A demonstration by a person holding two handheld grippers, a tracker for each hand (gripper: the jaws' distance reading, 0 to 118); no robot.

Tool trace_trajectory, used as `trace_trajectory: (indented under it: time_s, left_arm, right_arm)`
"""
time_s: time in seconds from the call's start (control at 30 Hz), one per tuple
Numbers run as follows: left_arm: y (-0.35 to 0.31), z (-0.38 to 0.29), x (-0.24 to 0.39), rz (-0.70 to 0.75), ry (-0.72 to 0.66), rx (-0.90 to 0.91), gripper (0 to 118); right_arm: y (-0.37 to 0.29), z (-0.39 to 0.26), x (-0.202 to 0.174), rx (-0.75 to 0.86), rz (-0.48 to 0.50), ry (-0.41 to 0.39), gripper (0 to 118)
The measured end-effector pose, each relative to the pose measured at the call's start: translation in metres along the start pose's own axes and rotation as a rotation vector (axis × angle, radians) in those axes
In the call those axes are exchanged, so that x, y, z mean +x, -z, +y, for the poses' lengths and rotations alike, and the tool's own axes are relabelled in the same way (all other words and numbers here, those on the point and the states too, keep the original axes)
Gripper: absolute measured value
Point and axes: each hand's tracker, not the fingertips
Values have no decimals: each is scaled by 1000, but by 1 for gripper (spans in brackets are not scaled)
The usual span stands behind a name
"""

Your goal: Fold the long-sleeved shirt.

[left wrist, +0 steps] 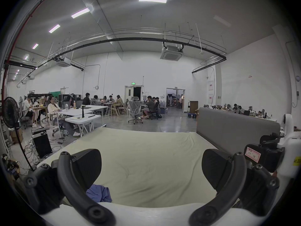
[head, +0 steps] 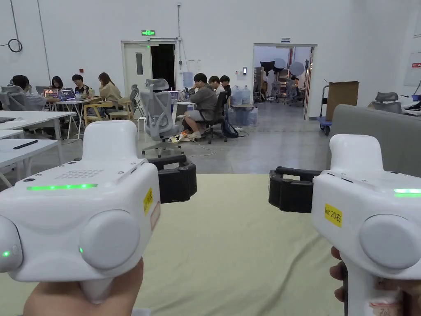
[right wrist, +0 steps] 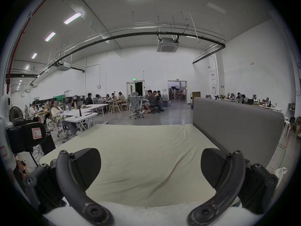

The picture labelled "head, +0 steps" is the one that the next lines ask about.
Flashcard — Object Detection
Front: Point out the black backpack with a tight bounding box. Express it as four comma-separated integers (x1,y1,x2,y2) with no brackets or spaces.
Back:
223,120,240,139

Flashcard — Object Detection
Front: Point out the white door with window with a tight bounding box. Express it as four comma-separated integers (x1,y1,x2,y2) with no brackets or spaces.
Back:
123,44,153,100

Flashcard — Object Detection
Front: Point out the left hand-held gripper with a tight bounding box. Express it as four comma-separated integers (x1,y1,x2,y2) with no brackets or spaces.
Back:
0,120,198,304

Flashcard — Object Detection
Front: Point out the bed with pale green sheet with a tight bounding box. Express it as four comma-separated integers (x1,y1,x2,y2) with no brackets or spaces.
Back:
0,173,421,316

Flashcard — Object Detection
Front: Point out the wooden chair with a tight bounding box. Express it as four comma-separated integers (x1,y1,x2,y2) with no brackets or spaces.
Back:
83,101,114,128
108,97,135,121

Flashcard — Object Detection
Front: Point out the group of water bottles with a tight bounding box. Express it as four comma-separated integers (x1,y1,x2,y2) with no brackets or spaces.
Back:
227,84,260,128

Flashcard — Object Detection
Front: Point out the grey padded headboard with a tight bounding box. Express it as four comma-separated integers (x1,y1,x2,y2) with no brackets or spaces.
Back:
326,104,421,180

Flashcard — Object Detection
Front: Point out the black office chair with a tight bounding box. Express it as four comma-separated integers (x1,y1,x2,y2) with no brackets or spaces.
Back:
197,91,230,144

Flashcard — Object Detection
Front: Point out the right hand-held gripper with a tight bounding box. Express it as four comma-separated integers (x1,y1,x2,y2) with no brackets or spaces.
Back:
268,134,421,316

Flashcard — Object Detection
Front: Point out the person's right hand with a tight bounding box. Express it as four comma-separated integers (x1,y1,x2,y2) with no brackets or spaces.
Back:
330,246,421,316

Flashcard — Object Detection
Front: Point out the blue trolley with brown carton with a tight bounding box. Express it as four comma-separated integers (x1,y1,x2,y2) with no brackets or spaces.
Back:
318,80,360,137

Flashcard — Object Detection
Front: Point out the grey white office chair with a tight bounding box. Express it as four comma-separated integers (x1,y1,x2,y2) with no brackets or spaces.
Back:
139,78,185,158

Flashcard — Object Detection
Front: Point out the person's left hand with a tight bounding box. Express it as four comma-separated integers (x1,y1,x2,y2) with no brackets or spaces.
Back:
23,257,145,316

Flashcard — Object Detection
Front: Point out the white desk with laptop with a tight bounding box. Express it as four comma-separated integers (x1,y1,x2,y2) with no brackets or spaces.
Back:
170,88,198,116

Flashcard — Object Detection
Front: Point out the white table with laptops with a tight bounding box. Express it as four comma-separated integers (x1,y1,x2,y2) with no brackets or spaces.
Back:
35,86,103,141

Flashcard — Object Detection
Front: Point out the studio light on stand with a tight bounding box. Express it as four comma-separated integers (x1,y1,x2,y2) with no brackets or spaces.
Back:
273,58,286,83
289,61,306,79
259,60,274,99

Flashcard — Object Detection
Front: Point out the white stool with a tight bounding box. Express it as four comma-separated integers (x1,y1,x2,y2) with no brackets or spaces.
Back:
136,116,148,143

